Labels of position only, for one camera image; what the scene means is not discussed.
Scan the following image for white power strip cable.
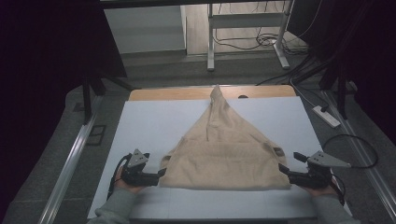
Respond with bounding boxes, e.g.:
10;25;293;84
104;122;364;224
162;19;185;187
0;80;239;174
289;77;319;108

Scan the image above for tangle of floor cables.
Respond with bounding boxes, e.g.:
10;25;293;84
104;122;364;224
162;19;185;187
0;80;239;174
212;29;310;58

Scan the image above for black floor cables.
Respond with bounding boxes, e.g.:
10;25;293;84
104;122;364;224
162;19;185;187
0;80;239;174
255;52;328;87

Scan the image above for wooden table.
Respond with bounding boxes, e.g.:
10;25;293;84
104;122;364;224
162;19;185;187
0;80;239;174
128;84;297;102

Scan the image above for dark curtain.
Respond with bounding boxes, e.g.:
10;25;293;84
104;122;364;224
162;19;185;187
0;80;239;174
287;0;396;138
0;0;128;216

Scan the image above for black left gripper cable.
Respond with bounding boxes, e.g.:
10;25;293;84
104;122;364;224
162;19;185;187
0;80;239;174
106;152;133;201

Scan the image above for aluminium floor rail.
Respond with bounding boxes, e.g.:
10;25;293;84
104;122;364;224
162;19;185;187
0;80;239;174
320;89;396;220
36;95;105;224

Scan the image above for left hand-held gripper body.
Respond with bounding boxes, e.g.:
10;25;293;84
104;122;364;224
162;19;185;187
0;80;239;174
120;148;161;188

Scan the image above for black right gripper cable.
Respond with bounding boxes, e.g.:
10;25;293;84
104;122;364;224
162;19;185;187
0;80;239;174
321;133;379;207

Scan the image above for white power strip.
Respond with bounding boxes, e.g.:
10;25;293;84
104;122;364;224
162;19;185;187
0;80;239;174
312;105;342;129

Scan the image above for person's right hand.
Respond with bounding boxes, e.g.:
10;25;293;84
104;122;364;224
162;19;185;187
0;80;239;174
305;176;339;198

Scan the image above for dark floor socket plate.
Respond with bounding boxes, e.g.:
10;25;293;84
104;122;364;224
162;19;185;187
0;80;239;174
85;124;107;147

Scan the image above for white table mat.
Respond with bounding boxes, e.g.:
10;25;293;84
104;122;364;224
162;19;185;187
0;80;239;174
87;96;353;220

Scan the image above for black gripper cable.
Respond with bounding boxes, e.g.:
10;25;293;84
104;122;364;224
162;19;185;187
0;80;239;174
106;152;133;201
321;133;379;207

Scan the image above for beige knit sweater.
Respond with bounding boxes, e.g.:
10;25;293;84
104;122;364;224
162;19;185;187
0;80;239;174
158;84;292;191

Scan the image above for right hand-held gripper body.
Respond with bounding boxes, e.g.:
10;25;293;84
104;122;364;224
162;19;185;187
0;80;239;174
287;150;352;189

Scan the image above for person's left hand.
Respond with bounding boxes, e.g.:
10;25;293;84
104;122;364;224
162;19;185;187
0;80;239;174
113;169;146;196

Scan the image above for black metal stand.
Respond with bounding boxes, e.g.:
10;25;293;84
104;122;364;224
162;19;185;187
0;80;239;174
319;60;350;121
81;69;138;126

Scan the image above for white metal desk frame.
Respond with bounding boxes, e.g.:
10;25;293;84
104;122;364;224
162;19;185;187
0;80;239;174
206;0;294;73

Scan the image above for white cabinet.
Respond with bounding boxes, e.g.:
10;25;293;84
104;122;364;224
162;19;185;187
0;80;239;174
103;5;189;56

